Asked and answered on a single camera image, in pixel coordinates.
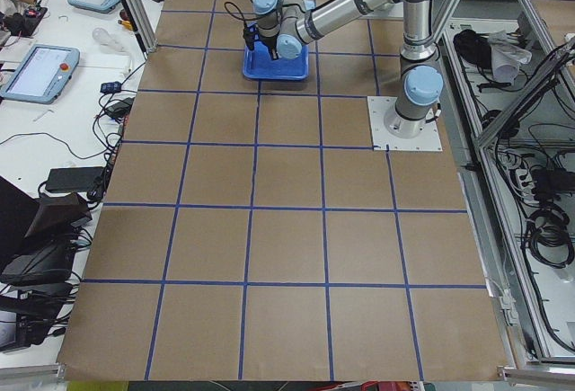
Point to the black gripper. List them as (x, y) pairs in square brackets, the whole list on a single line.
[(270, 44)]

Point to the blue plastic tray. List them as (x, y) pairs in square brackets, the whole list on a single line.
[(257, 65)]

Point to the near teach pendant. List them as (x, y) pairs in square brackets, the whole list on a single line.
[(42, 75)]

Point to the black power brick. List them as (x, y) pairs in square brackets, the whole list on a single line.
[(74, 179)]

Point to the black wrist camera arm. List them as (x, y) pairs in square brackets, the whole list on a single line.
[(250, 35)]

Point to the aluminium frame post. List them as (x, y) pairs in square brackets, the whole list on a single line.
[(141, 25)]

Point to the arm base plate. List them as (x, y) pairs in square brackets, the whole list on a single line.
[(390, 132)]

